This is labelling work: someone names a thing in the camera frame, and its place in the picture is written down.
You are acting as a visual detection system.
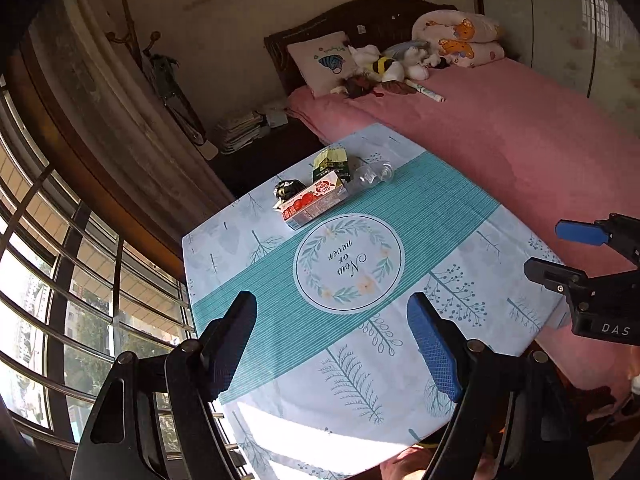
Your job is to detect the pink bed sheet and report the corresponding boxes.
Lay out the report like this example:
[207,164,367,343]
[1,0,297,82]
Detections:
[288,59,639,398]

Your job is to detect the window with metal bars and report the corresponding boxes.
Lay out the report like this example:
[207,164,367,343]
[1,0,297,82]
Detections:
[1,76,248,479]

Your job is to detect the white marker pen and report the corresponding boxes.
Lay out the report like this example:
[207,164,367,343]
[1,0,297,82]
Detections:
[405,79,446,103]

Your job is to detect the clear plastic bottle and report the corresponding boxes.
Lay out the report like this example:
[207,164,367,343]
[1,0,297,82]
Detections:
[349,160,395,194]

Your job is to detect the bee plush toy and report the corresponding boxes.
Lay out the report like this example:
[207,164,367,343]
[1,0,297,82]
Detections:
[331,40,448,100]

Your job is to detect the green drink carton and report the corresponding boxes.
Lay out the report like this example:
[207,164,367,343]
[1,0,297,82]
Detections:
[312,146,352,182]

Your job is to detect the strawberry milk carton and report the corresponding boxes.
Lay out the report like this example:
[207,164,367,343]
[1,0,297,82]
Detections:
[273,170,348,231]

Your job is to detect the black crumpled wrapper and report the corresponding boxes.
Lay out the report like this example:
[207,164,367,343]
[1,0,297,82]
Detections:
[273,179,306,203]

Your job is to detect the dark wooden headboard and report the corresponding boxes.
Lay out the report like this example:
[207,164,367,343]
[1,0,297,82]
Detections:
[264,0,456,96]

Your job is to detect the beige curtain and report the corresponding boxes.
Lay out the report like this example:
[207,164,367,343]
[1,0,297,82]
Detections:
[28,0,233,210]

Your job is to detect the white printed pillow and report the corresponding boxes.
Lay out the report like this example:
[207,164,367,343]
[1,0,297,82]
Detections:
[288,32,358,98]

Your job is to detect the stack of books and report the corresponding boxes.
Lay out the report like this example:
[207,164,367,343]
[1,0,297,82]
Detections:
[213,100,288,155]

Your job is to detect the wooden coat rack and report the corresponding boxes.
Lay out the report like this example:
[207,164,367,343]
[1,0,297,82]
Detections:
[105,0,218,162]

